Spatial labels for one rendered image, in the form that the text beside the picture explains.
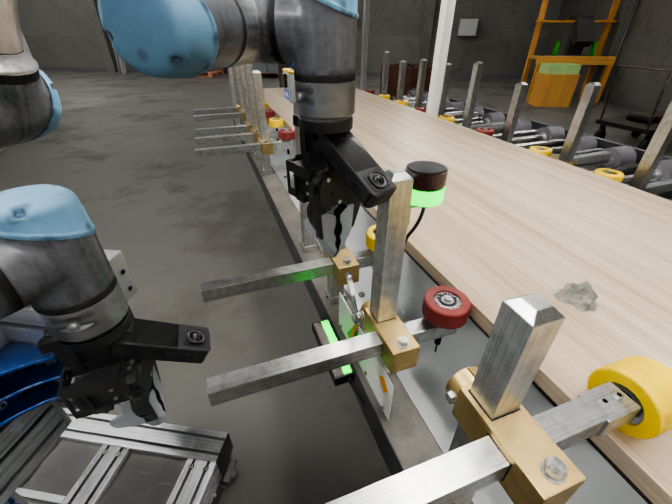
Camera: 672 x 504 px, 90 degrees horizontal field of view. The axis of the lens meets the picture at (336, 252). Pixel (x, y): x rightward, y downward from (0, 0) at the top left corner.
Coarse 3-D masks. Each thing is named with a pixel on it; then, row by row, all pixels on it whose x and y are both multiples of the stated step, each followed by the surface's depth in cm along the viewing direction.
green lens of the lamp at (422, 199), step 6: (414, 192) 48; (420, 192) 47; (426, 192) 47; (432, 192) 47; (438, 192) 47; (414, 198) 48; (420, 198) 48; (426, 198) 47; (432, 198) 47; (438, 198) 48; (414, 204) 48; (420, 204) 48; (426, 204) 48; (432, 204) 48; (438, 204) 49
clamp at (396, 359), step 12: (372, 324) 60; (384, 324) 59; (396, 324) 59; (384, 336) 57; (396, 336) 57; (408, 336) 57; (384, 348) 57; (396, 348) 55; (408, 348) 55; (384, 360) 58; (396, 360) 55; (408, 360) 56
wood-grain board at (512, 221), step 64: (384, 128) 163; (448, 128) 163; (448, 192) 99; (512, 192) 99; (576, 192) 99; (640, 192) 99; (448, 256) 71; (512, 256) 71; (576, 256) 71; (640, 256) 71; (576, 320) 56; (640, 320) 56; (576, 384) 46; (640, 448) 39
